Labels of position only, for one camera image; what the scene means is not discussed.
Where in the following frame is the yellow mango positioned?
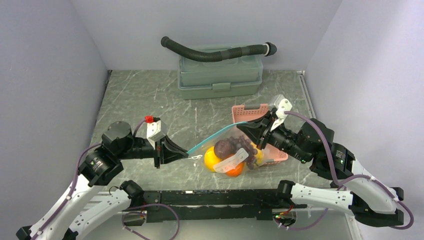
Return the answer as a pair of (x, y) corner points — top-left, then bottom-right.
(250, 142), (264, 166)

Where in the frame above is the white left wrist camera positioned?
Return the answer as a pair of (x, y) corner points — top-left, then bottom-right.
(144, 115), (167, 148)

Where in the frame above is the dark red grape bunch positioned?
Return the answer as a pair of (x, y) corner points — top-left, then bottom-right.
(228, 136), (259, 170)

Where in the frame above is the green plastic storage box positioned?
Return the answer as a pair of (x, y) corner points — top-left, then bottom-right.
(177, 55), (263, 100)

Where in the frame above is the dark red plum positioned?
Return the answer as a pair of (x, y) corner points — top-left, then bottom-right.
(214, 139), (234, 160)

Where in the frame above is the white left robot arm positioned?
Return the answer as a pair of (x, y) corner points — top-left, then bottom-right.
(16, 116), (188, 240)

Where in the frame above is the yellow lemon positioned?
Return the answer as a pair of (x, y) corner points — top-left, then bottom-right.
(203, 146), (222, 173)

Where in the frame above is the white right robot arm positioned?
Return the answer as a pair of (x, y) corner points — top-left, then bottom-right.
(237, 110), (414, 230)

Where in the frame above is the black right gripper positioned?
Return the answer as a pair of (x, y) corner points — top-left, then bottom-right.
(237, 109), (312, 163)

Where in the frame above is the pink perforated plastic basket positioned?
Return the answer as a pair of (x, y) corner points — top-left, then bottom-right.
(231, 103), (289, 165)

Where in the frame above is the orange fruit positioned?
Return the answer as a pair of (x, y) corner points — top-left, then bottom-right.
(225, 162), (245, 178)

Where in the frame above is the black corrugated hose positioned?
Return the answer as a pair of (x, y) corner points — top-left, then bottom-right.
(160, 36), (278, 63)

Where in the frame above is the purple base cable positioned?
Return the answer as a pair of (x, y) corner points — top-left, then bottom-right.
(121, 202), (181, 240)

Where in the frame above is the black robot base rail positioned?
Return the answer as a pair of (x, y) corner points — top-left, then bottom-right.
(127, 189), (307, 223)

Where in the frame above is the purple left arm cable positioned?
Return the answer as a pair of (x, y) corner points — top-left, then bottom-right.
(29, 119), (148, 240)

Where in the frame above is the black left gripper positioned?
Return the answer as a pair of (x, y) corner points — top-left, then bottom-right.
(117, 133), (188, 168)

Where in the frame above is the clear zip top bag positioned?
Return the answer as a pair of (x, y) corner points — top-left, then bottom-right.
(187, 122), (271, 178)

